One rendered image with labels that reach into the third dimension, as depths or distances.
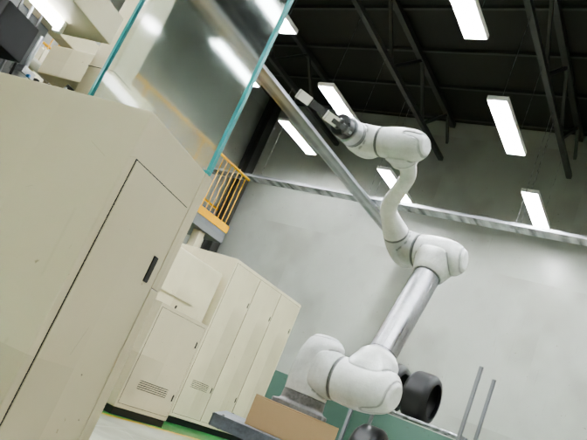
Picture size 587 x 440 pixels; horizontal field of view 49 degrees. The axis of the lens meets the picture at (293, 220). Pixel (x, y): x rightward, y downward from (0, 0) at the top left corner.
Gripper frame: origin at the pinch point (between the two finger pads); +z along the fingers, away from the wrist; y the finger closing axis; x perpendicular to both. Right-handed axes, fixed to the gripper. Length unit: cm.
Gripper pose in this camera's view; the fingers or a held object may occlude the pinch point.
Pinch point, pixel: (313, 105)
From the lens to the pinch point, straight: 198.3
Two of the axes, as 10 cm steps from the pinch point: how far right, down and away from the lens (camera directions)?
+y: -5.9, -5.8, 5.6
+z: -5.4, -2.3, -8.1
